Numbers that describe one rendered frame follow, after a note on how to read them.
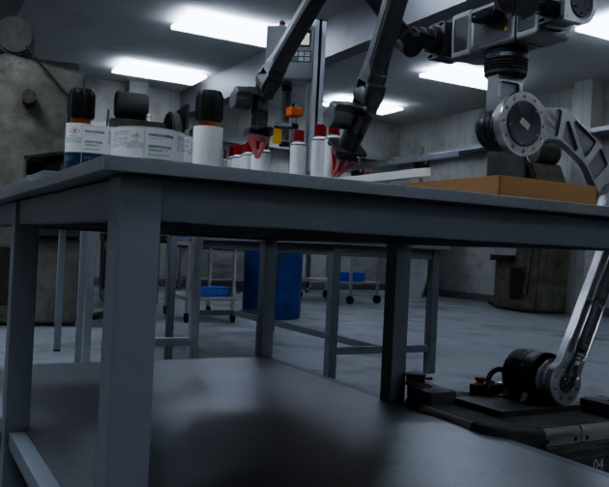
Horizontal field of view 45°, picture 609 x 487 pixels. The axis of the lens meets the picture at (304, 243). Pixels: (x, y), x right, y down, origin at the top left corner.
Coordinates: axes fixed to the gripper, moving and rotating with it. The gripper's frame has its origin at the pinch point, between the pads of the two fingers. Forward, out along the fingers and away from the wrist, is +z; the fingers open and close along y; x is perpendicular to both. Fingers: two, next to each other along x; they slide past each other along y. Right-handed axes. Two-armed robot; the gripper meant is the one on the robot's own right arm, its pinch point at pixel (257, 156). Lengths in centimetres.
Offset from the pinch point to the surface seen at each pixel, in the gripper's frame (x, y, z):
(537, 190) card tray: 4, 119, 16
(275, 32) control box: 7.0, -6.3, -43.3
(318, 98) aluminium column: 21.0, 1.3, -21.8
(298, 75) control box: 14.2, -1.3, -28.7
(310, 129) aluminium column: 18.6, 1.6, -10.6
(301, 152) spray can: 5.5, 19.8, 0.0
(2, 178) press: -34, -400, -13
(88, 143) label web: -52, -9, 1
